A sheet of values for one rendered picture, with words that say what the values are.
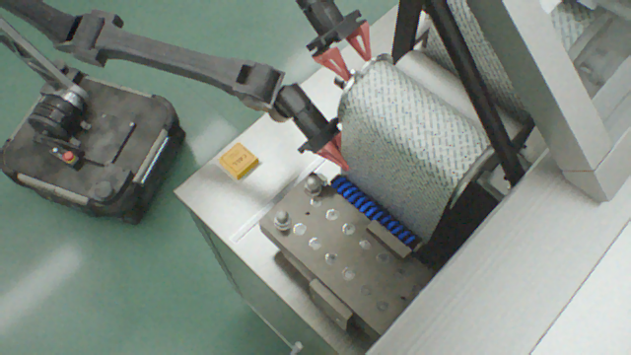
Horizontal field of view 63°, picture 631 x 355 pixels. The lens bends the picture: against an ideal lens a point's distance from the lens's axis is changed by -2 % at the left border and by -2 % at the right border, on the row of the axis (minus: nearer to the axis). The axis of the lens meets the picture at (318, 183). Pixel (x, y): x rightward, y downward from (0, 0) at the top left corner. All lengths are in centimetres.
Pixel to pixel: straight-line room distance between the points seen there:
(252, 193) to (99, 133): 113
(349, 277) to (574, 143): 69
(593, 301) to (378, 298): 47
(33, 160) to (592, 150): 215
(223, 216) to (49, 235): 132
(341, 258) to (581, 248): 68
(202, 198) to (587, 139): 99
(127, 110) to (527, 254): 204
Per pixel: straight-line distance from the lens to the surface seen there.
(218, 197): 126
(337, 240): 106
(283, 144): 131
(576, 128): 41
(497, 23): 39
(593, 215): 44
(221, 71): 105
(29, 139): 242
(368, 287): 103
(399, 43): 129
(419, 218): 101
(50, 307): 234
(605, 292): 67
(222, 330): 210
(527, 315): 40
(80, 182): 221
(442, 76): 102
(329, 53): 96
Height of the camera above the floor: 202
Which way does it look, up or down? 63 degrees down
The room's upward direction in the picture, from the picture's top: 2 degrees counter-clockwise
